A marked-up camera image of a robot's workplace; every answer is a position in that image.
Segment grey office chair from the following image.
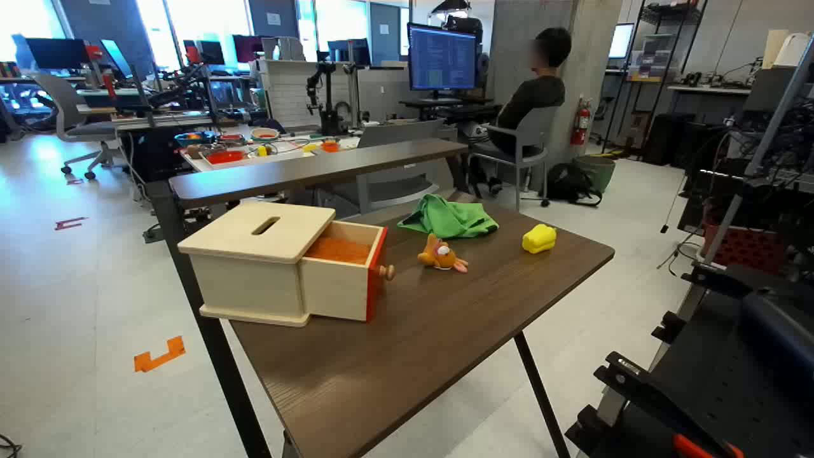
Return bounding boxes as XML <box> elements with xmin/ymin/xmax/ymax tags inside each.
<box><xmin>469</xmin><ymin>107</ymin><xmax>554</xmax><ymax>207</ymax></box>

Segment seated person in black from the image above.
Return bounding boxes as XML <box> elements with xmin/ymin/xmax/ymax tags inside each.
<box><xmin>478</xmin><ymin>28</ymin><xmax>572</xmax><ymax>155</ymax></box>

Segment red fire extinguisher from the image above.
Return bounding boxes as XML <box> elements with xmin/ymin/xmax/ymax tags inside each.
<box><xmin>569</xmin><ymin>96</ymin><xmax>592</xmax><ymax>147</ymax></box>

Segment yellow toy block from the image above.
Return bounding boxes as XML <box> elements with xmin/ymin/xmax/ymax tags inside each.
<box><xmin>521</xmin><ymin>224</ymin><xmax>558</xmax><ymax>254</ymax></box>

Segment black bag on floor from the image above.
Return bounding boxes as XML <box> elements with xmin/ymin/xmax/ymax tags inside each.
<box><xmin>548</xmin><ymin>164</ymin><xmax>604</xmax><ymax>210</ymax></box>

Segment wooden box with slot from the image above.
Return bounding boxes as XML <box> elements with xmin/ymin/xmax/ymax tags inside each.
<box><xmin>179</xmin><ymin>201</ymin><xmax>336</xmax><ymax>327</ymax></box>

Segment dark wooden folding table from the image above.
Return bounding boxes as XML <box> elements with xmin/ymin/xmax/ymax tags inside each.
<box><xmin>197</xmin><ymin>210</ymin><xmax>612</xmax><ymax>458</ymax></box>

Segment computer monitor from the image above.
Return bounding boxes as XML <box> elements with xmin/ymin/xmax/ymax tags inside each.
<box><xmin>406</xmin><ymin>24</ymin><xmax>478</xmax><ymax>91</ymax></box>

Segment grey swivel chair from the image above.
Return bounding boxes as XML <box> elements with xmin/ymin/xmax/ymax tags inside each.
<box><xmin>35</xmin><ymin>72</ymin><xmax>127</xmax><ymax>180</ymax></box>

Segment green cloth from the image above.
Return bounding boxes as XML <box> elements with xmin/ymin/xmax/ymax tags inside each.
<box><xmin>399</xmin><ymin>193</ymin><xmax>498</xmax><ymax>240</ymax></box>

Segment small orange doll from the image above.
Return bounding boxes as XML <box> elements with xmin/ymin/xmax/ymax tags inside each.
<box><xmin>417</xmin><ymin>234</ymin><xmax>469</xmax><ymax>273</ymax></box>

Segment wooden drawer orange front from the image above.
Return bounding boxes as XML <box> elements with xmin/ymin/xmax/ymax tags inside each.
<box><xmin>300</xmin><ymin>221</ymin><xmax>395</xmax><ymax>324</ymax></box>

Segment long grey bench table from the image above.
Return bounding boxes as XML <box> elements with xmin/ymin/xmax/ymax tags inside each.
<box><xmin>167</xmin><ymin>138</ymin><xmax>466</xmax><ymax>204</ymax></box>

